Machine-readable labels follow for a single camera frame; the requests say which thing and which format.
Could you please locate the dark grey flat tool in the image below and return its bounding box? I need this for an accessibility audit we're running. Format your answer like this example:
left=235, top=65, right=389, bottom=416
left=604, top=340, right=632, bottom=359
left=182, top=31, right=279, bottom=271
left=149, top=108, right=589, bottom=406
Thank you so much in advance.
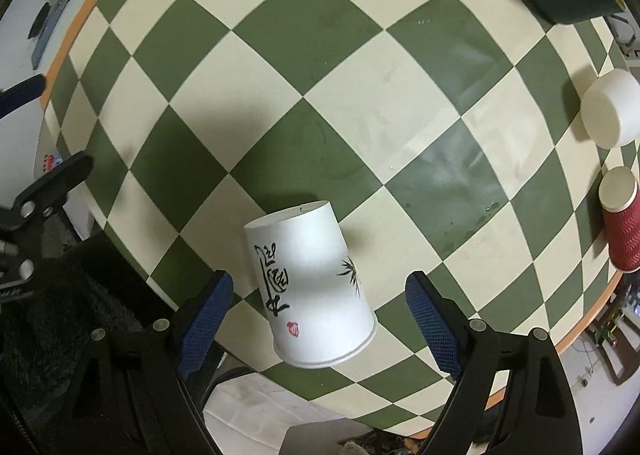
left=27, top=0, right=72, bottom=70

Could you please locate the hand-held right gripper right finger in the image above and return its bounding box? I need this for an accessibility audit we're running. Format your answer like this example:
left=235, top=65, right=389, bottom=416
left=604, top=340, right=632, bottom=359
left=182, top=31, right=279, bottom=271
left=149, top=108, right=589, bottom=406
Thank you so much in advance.
left=404, top=271, right=586, bottom=455

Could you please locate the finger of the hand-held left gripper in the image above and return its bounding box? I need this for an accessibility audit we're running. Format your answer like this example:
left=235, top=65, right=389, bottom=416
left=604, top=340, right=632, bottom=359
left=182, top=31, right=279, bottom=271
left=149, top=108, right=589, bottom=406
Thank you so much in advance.
left=0, top=152, right=96, bottom=303
left=0, top=74, right=47, bottom=120

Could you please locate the red ribbed paper cup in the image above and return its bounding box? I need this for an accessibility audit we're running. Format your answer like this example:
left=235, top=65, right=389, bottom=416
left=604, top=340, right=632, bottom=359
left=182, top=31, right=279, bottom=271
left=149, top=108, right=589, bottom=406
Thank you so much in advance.
left=599, top=166, right=640, bottom=272

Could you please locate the white ink-print paper cup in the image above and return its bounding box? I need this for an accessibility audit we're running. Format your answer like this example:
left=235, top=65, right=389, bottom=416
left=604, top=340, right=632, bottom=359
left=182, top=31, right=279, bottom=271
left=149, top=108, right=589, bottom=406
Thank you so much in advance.
left=243, top=200, right=377, bottom=370

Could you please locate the plain white paper cup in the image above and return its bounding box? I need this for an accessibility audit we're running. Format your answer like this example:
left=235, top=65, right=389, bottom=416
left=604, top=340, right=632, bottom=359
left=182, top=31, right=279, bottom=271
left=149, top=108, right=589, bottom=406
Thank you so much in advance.
left=579, top=70, right=640, bottom=149

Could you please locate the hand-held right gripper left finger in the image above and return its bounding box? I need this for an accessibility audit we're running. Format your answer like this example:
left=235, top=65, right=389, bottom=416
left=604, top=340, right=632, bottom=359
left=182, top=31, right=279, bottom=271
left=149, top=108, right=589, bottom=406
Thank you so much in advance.
left=65, top=270, right=236, bottom=455

